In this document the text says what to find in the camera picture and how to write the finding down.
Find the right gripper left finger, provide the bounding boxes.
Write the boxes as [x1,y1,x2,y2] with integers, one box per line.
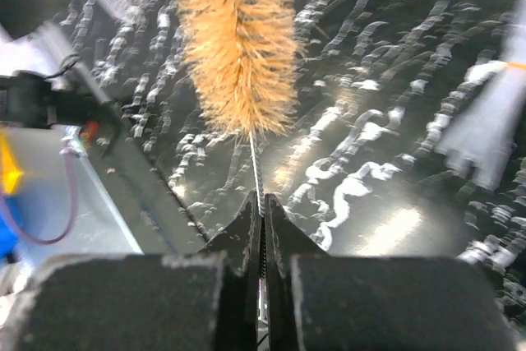
[12,194,258,350]

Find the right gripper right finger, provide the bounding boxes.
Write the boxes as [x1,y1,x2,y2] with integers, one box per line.
[265,194,516,350]

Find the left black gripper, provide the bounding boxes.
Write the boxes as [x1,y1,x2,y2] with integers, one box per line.
[1,72,119,133]

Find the clear plastic pipettes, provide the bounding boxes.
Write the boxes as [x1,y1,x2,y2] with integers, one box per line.
[435,0,525,191]

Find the yellow plastic crate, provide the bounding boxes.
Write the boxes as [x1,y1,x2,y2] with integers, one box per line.
[0,129,24,196]

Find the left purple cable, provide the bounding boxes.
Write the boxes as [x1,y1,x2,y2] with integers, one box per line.
[0,149,80,246]

